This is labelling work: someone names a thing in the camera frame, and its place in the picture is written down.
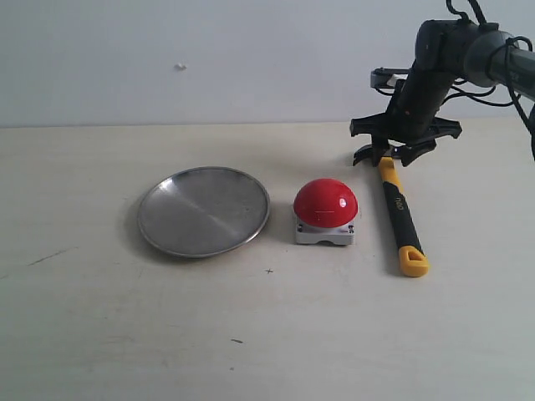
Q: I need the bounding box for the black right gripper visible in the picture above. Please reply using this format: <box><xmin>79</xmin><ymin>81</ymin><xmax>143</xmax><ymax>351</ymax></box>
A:
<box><xmin>349</xmin><ymin>66</ymin><xmax>462</xmax><ymax>167</ymax></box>

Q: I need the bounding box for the yellow black claw hammer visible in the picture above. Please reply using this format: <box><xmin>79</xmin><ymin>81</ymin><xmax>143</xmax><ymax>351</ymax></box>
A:
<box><xmin>377</xmin><ymin>145</ymin><xmax>431</xmax><ymax>277</ymax></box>

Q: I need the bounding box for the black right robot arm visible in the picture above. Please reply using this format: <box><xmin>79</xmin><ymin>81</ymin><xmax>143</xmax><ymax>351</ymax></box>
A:
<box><xmin>349</xmin><ymin>19</ymin><xmax>534</xmax><ymax>166</ymax></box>

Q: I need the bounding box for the red dome push button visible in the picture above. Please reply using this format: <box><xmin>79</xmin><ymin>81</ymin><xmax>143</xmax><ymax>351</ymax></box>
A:
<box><xmin>293</xmin><ymin>178</ymin><xmax>359</xmax><ymax>246</ymax></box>

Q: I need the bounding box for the round steel plate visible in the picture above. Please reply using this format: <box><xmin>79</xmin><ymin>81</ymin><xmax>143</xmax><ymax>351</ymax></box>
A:
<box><xmin>136</xmin><ymin>166</ymin><xmax>271</xmax><ymax>259</ymax></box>

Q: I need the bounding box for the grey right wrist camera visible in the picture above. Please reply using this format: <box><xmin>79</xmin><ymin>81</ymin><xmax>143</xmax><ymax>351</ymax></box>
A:
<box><xmin>369</xmin><ymin>68</ymin><xmax>410</xmax><ymax>89</ymax></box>

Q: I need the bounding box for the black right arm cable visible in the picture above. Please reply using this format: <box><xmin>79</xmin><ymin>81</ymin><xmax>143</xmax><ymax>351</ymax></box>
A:
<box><xmin>445</xmin><ymin>0</ymin><xmax>535</xmax><ymax>162</ymax></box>

